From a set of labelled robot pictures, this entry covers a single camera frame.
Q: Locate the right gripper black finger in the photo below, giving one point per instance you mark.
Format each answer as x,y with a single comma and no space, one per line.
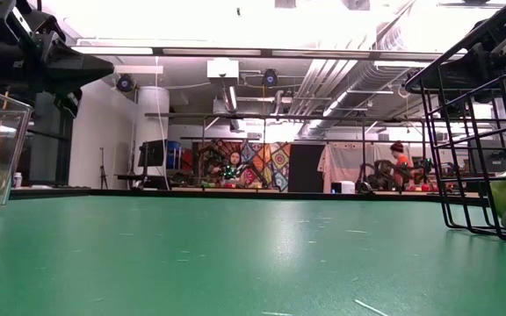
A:
450,76

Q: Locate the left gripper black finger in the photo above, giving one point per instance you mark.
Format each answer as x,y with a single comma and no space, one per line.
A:
73,59
68,81

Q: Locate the round blue ceiling device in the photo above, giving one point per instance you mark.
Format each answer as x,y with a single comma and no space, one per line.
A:
269,77
125,83

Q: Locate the clear plastic container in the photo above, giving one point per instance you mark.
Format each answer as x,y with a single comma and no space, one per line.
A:
11,145

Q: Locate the black monitor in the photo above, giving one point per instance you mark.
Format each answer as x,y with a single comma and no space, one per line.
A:
494,160
151,153

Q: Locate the black tripod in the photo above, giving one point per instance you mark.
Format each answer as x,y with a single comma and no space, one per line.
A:
103,171

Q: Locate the person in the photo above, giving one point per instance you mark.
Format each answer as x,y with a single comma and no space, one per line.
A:
400,162
234,164

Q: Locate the small white bottle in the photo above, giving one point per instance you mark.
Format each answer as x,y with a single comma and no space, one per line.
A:
17,180

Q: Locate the black table rim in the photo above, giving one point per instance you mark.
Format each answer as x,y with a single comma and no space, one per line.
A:
59,192

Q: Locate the black robot workstation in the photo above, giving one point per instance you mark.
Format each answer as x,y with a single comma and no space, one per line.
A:
378,173

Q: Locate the blue barrel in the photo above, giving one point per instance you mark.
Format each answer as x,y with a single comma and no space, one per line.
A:
173,153

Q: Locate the white hanging cloth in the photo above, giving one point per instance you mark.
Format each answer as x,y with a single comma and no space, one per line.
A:
345,162

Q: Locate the white ceiling box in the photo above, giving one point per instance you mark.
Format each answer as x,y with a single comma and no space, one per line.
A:
222,69

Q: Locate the white box device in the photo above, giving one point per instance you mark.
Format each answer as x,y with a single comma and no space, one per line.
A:
344,187

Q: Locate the black panel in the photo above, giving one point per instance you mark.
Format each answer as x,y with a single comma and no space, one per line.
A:
305,167

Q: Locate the colourful patterned tapestry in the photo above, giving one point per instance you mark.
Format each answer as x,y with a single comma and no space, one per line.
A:
275,162

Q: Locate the black frame post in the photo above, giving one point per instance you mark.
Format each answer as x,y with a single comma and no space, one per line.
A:
65,145

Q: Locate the silver ceiling duct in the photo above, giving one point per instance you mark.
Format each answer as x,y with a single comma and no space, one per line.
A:
358,79

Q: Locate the overhead rig frame beam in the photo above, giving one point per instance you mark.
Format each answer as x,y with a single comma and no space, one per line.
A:
235,52

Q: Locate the black overhead pipe rail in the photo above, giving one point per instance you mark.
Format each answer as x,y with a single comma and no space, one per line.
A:
279,115

